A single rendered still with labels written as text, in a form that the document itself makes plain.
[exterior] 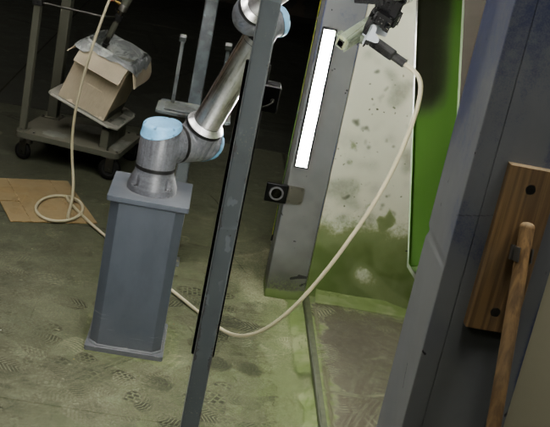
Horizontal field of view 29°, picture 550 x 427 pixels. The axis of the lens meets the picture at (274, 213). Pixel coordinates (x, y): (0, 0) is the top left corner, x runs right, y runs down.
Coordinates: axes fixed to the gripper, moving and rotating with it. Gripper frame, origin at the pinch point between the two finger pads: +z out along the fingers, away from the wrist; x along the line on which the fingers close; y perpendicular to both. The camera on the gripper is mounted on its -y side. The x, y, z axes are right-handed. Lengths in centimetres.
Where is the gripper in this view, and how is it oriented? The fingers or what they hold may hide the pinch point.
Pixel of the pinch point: (365, 37)
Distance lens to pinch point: 359.5
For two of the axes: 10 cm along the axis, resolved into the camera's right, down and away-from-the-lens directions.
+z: -2.8, 6.6, 7.0
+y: 7.8, 5.8, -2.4
